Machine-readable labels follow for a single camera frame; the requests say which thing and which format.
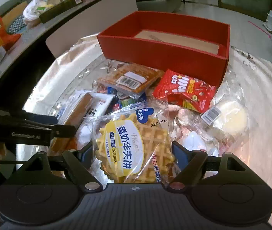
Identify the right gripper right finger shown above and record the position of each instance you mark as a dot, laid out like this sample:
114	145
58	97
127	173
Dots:
191	166

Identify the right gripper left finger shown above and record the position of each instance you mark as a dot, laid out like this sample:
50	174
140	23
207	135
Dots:
78	165

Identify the round white cake packet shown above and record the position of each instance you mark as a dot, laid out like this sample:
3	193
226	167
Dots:
225	125

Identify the white blue long snack pack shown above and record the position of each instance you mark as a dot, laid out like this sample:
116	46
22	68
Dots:
82	103

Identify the waffle snack packet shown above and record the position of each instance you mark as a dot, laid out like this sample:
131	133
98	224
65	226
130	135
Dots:
134	144

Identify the red candy bag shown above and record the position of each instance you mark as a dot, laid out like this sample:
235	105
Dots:
185	91

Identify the blue small snack packet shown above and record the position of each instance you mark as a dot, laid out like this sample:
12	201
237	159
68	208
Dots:
121	100

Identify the brown tofu snack packet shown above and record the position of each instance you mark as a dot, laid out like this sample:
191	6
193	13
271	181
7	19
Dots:
131	79

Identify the floral beige tablecloth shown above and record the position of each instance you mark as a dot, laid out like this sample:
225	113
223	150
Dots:
249	80

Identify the dark green carton box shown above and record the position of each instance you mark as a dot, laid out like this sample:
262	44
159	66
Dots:
58	9

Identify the red cardboard box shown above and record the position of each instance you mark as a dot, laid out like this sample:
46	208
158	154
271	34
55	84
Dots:
190	45

